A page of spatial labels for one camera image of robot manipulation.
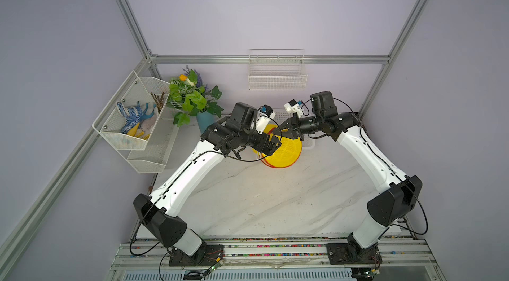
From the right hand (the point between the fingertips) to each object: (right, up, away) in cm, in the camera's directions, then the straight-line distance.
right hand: (275, 135), depth 69 cm
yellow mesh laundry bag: (+5, -7, +4) cm, 9 cm away
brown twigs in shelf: (-49, +14, +14) cm, 53 cm away
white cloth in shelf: (-50, +4, +7) cm, 51 cm away
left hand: (-1, -1, +2) cm, 3 cm away
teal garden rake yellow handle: (-53, +8, +10) cm, 55 cm away
